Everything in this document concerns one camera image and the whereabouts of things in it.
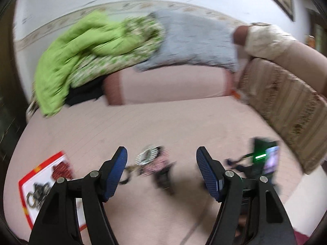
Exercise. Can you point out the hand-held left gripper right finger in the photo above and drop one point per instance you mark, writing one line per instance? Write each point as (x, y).
(208, 171)

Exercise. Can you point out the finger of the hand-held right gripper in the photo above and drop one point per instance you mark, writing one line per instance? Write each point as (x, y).
(237, 162)

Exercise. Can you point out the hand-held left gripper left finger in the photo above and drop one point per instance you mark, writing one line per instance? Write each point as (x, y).
(116, 168)

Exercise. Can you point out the red rimmed white tray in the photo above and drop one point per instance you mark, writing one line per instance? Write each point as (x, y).
(33, 177)

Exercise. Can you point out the red plaid scrunchie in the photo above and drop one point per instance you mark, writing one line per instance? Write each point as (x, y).
(156, 166)

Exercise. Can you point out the striped beige headboard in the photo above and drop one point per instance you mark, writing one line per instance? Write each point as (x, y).
(288, 94)

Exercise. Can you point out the black cloth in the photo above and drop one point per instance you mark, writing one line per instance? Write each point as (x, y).
(84, 94)

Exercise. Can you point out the pink pillow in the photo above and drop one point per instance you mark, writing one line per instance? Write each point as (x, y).
(168, 84)

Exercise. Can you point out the green quilt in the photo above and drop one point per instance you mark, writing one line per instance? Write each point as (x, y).
(74, 53)

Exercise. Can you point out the white patterned cloth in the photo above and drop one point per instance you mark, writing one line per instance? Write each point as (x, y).
(268, 40)

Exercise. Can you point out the grey blanket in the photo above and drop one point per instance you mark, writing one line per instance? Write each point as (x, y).
(194, 40)

